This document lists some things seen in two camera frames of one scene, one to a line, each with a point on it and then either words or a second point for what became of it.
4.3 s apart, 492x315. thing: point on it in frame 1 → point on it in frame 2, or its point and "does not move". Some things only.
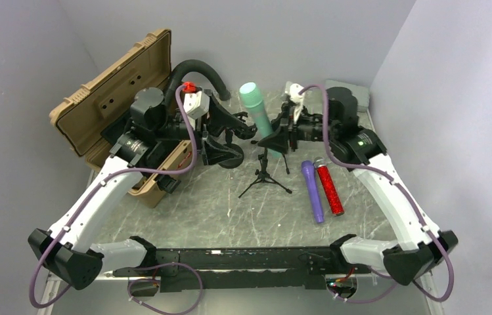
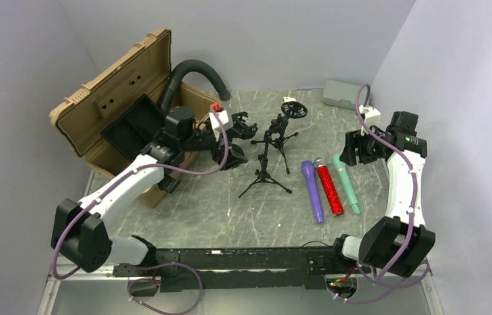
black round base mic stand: (234, 148) does not move
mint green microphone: (254, 105) → (341, 167)
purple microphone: (309, 169) does not move
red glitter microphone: (323, 170) does not move
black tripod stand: (263, 174) does not move
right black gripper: (297, 123) → (354, 140)
